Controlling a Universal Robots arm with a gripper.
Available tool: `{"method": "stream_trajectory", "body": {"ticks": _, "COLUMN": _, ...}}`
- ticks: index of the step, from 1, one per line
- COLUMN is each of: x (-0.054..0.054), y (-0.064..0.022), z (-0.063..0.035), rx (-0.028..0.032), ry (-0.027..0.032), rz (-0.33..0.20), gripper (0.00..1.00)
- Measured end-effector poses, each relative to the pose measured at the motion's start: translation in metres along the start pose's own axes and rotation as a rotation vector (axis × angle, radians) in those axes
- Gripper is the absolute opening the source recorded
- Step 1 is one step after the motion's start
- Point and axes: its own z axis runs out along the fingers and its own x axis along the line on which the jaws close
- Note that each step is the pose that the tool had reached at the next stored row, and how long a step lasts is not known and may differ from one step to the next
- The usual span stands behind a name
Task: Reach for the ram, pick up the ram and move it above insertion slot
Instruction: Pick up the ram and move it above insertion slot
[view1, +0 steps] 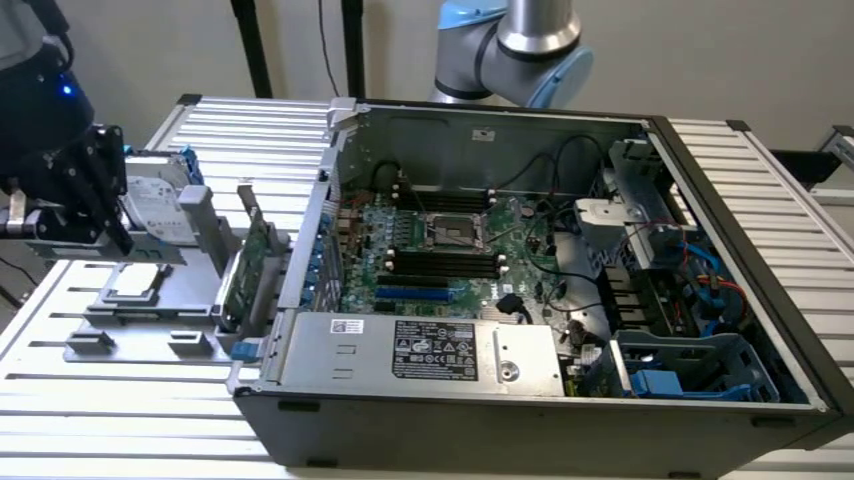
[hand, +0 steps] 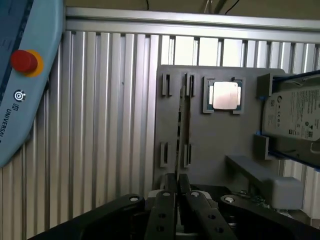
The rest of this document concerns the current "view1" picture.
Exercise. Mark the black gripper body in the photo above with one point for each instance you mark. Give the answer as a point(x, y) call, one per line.
point(47, 110)

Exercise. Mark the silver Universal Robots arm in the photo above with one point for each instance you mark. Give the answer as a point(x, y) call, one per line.
point(534, 25)

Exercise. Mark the short black expansion slot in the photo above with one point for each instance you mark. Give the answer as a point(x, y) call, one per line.
point(387, 306)

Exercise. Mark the black RAM slot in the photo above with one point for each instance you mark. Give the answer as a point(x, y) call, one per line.
point(443, 267)
point(443, 189)
point(443, 273)
point(443, 260)
point(443, 254)
point(443, 195)

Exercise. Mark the long black expansion slot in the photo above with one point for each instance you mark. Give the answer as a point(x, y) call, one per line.
point(414, 280)

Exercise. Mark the blue expansion slot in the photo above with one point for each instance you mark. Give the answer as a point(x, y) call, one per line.
point(412, 293)

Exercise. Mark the silver hard disk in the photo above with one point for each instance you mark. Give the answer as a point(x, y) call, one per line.
point(156, 205)

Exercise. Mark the green graphics card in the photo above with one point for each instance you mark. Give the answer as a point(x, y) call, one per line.
point(250, 270)

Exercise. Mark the thick black stand pole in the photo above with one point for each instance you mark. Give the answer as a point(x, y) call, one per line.
point(254, 50)
point(354, 50)

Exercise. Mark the grey parts rack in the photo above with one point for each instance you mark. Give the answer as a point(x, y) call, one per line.
point(200, 345)

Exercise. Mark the blue case latch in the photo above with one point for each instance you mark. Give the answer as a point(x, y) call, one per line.
point(244, 350)

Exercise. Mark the silver power supply unit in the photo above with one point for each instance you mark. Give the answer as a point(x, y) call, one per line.
point(374, 355)

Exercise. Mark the green motherboard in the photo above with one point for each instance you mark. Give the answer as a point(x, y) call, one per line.
point(521, 250)

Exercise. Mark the grey fan shroud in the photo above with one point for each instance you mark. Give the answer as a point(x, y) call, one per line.
point(599, 215)

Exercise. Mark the black open PC case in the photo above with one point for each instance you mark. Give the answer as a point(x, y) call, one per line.
point(467, 430)

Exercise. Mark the metal disk bay cage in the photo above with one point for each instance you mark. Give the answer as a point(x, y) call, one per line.
point(637, 200)

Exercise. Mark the blue plastic disk bay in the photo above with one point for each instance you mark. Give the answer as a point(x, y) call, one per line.
point(694, 360)

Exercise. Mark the CPU socket with metal frame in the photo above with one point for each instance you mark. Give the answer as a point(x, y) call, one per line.
point(450, 231)

